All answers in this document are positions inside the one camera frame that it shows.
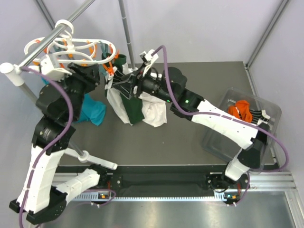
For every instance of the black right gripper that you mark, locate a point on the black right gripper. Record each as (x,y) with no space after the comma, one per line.
(127,87)

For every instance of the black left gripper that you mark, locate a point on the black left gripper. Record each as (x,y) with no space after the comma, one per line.
(89,75)

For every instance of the white and green shirt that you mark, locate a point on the white and green shirt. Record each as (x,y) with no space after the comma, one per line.
(146,108)

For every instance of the white clip hanger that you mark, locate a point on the white clip hanger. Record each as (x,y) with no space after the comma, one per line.
(82,51)

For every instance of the black white striped sock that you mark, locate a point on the black white striped sock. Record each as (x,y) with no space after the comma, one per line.
(119,76)

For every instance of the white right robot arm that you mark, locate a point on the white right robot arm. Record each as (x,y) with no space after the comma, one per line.
(170,86)

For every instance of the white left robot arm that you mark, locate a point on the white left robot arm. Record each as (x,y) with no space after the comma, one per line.
(60,102)

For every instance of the teal cloth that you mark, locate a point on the teal cloth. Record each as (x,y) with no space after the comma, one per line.
(85,108)

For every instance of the clear plastic bin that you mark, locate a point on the clear plastic bin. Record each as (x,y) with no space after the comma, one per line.
(251,109)

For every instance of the orange sock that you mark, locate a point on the orange sock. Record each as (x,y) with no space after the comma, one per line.
(232,110)
(243,112)

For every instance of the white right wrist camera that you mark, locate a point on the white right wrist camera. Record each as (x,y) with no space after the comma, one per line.
(149,58)

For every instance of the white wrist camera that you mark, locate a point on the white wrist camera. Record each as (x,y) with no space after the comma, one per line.
(149,58)
(52,69)

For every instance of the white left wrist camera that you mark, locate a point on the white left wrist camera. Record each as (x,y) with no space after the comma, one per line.
(52,69)

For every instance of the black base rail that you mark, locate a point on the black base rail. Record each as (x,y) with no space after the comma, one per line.
(167,181)

